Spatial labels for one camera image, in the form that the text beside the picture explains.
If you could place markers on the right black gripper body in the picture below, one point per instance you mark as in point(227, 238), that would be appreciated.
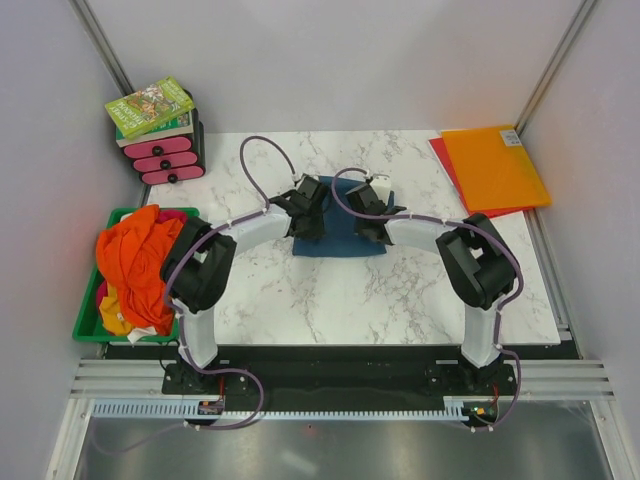
point(360, 226)

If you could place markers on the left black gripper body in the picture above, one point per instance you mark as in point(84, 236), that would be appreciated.
point(314, 229)

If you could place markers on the blue polo shirt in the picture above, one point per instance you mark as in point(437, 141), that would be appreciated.
point(340, 239)

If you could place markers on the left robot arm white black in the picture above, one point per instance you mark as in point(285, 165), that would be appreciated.
point(197, 269)

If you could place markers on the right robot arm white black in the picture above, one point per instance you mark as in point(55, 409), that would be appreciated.
point(481, 269)

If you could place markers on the red plastic folder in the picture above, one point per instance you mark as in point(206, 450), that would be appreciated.
point(439, 148)

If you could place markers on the orange plastic folder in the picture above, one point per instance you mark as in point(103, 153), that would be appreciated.
point(494, 170)

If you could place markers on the black pink drawer organizer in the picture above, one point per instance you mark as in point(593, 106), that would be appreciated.
point(170, 160)

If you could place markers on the dark green book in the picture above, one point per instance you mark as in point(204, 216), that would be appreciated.
point(182, 125)

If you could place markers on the orange shirt in bin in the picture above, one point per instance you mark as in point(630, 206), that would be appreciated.
point(130, 256)

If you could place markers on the light green book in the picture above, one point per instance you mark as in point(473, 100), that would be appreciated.
point(144, 110)

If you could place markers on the yellow shirt in bin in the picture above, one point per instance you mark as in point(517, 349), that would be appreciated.
point(112, 317)

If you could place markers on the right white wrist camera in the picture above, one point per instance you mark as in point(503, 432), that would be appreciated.
point(381, 185)

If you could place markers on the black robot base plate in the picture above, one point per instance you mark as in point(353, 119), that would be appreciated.
point(341, 377)

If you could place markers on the grey slotted cable duct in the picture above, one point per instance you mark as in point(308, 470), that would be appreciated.
point(196, 409)

